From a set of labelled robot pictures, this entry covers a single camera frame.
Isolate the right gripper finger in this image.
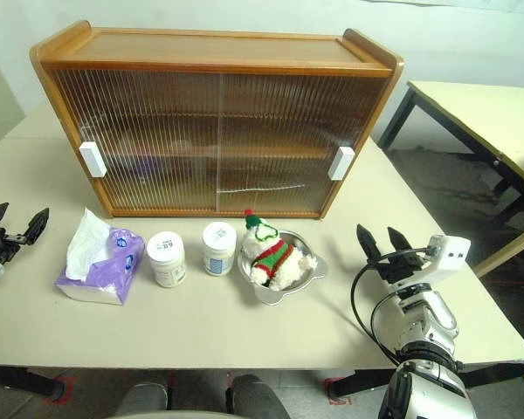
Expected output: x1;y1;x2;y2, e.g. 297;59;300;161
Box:
356;223;382;265
387;226;417;259

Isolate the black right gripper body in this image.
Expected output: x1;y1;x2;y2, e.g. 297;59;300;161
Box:
366;249;425;285

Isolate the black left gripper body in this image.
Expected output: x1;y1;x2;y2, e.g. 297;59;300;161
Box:
0;225;28;264

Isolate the white door handle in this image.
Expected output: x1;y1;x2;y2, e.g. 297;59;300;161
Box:
327;146;355;182
79;141;106;179

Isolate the purple tissue pack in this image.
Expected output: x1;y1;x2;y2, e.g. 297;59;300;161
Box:
54;208;146;306

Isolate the white plush toy striped sweater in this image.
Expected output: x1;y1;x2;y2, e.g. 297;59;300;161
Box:
241;209;320;292

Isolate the white jar with plain label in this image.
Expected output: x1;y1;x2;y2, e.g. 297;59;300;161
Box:
146;231;189;289

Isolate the white jar with blue label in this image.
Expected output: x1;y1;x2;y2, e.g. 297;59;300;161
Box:
201;222;238;278

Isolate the ribbed glass sliding door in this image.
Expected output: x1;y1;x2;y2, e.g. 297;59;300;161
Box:
51;68;222;211
217;72;389;215

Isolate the wooden cabinet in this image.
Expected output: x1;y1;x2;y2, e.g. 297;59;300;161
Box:
29;20;405;220

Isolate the metal bowl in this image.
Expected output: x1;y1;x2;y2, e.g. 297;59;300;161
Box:
237;230;329;308

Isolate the beige table with black legs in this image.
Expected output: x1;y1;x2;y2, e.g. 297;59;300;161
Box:
376;79;524;278

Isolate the grey rounded shape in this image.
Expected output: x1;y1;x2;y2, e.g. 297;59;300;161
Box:
225;374;290;419

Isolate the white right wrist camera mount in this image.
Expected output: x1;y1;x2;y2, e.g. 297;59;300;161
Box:
395;234;472;290

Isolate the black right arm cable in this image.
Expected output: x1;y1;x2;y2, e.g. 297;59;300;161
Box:
349;260;403;366

